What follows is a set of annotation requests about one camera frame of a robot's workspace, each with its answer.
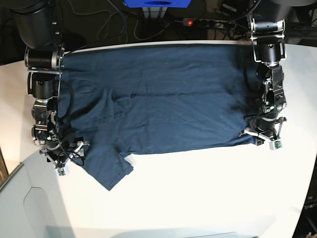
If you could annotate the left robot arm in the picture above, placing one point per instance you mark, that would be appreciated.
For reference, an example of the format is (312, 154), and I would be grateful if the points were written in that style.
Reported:
(266, 20)

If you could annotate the blue plastic box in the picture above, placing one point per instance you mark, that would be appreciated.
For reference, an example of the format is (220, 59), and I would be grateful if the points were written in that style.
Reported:
(157, 3)

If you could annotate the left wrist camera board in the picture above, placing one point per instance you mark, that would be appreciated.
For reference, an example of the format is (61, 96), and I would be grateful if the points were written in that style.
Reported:
(275, 144)

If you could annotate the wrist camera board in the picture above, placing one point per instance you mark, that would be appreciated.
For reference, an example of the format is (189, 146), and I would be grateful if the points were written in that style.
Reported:
(275, 144)
(62, 171)

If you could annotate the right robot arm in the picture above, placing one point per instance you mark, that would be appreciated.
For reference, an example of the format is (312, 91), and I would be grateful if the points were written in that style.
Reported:
(39, 30)

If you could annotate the power strip with red light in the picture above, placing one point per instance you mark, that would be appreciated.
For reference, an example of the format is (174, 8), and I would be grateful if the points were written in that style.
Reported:
(207, 23)

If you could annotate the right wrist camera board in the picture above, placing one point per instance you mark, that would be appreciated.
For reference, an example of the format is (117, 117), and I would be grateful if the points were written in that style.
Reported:
(62, 171)

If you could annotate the dark blue T-shirt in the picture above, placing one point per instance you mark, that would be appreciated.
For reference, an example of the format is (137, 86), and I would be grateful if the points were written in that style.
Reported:
(154, 100)

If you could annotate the grey table edge panel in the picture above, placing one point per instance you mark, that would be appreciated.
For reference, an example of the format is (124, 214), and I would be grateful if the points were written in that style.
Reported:
(31, 206)

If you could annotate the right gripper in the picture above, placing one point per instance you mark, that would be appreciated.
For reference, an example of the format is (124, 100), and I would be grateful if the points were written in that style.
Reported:
(65, 151)

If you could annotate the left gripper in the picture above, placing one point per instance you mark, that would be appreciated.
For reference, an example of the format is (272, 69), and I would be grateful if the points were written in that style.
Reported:
(263, 129)

